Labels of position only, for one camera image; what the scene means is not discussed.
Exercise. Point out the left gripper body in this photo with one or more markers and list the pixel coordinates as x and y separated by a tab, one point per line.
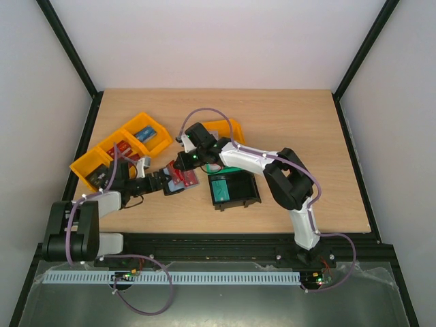
150	187

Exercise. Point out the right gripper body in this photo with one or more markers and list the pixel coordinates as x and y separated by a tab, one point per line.
181	161

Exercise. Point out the red card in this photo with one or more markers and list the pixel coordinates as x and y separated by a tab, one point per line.
186	179

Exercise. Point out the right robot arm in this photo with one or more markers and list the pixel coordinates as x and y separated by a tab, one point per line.
290	183

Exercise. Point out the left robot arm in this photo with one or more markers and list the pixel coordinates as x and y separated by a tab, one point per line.
72	233

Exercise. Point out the red VIP cards stack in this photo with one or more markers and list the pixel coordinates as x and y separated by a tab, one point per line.
124	151

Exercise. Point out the teal card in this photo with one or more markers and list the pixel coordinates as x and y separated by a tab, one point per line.
220	190

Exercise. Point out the blue cards stack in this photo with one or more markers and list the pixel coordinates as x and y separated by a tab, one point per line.
145	134

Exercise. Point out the black VIP cards stack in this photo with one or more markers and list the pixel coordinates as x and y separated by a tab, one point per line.
98	178

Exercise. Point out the green storage bin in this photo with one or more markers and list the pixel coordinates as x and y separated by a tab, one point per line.
217	169

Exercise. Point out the long yellow divided tray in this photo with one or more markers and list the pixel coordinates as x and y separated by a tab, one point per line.
97	155

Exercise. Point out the yellow storage bin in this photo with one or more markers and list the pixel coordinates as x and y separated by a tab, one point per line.
221	129

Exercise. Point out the black storage bin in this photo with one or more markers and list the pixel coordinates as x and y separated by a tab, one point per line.
242	187

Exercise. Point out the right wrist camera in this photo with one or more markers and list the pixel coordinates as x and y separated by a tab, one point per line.
185	142

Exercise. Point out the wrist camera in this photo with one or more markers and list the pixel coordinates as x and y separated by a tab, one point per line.
185	142
142	165

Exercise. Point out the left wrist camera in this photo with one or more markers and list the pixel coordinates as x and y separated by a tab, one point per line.
142	165

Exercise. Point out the black aluminium frame rail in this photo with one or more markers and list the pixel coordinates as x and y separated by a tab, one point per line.
278	250

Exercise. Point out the grey slotted cable duct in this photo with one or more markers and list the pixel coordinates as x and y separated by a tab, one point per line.
176	278

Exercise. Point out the left black frame post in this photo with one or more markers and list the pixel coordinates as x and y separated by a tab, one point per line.
60	32

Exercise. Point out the black frame post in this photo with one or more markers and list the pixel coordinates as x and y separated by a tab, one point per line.
377	27
60	32

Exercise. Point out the right black frame post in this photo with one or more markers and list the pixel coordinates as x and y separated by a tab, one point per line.
377	27

